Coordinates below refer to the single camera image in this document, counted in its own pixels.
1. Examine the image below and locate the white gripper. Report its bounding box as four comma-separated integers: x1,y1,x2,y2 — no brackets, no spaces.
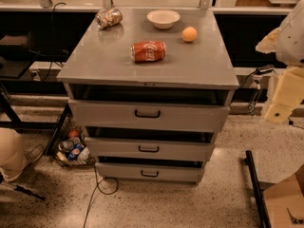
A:
256,28,304,124

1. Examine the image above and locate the grey drawer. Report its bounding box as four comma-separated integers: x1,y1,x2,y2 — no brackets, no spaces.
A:
68,100,229,132
95,162,204,183
85,138,215,162

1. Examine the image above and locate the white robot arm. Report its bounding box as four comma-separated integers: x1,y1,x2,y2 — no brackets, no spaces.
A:
256,0,304,124

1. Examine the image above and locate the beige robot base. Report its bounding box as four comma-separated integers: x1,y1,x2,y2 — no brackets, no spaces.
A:
0,128,44,182

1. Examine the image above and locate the grey top drawer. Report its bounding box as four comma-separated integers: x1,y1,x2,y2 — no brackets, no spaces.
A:
68,100,229,132

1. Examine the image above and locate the grey drawer cabinet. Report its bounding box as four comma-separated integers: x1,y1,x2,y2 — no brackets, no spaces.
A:
57,8,238,168

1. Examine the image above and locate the grey bottom drawer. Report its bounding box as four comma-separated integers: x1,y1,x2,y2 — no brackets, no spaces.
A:
95,162,204,183

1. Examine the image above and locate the black power adapter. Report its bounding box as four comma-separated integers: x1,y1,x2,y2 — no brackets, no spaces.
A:
256,65,275,75

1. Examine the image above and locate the orange fruit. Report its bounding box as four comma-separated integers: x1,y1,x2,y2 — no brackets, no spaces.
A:
181,27,198,43

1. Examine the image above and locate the white bowl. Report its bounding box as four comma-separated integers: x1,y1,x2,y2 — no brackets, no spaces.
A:
146,9,181,29

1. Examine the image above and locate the red cola can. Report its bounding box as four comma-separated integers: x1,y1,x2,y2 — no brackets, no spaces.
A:
130,41,166,62

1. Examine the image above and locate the cardboard box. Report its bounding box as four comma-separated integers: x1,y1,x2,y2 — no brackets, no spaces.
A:
264,165,304,228

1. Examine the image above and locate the crumpled snack bag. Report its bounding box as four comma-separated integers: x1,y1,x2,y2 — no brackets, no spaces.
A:
95,8,123,29

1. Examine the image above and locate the black metal table leg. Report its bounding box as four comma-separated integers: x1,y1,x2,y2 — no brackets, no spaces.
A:
244,150,271,228

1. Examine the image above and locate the small red apple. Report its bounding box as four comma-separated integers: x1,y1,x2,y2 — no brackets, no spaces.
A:
67,129,80,138

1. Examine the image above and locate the blue soda can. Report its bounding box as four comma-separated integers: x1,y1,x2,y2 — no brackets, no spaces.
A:
67,143,84,161

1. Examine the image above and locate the black stand leg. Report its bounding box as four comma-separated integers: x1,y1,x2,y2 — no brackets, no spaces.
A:
0,173,46,200

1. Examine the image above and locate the black floor cable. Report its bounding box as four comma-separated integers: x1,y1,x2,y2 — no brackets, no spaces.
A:
83,165,120,228

